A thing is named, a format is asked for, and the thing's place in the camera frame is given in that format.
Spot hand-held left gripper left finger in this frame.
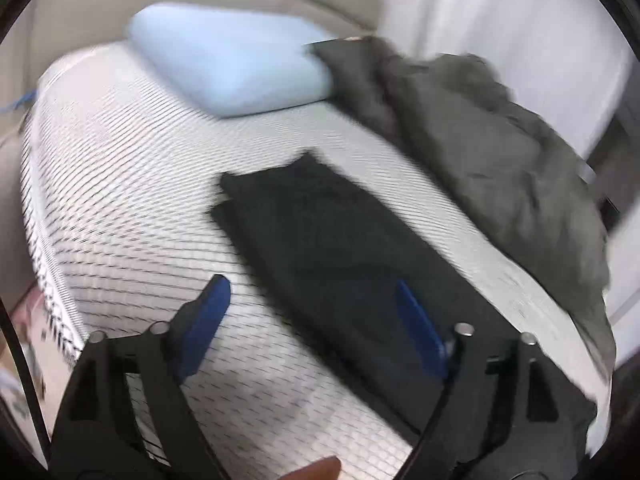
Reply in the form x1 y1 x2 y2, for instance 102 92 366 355
50 274 232 480

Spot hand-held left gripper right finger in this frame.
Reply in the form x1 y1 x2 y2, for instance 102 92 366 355
397 280 597 480

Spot black pants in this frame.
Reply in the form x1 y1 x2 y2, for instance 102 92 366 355
210 149 598 466

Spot person's left hand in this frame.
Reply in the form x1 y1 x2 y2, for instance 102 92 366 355
284 456 344 480

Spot pink box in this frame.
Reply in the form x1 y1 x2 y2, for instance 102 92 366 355
0 285 53 461

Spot grey duvet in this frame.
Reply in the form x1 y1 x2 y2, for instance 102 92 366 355
305 35 617 376

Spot honeycomb pattern mattress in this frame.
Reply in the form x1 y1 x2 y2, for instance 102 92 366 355
20 42 613 480

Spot light blue pillow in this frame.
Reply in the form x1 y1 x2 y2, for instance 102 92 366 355
127 2 335 118

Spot white curtain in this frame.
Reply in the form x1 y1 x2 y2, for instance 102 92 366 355
380 0 636 161

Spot blue cable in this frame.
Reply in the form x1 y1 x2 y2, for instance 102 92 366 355
0 87 39 117

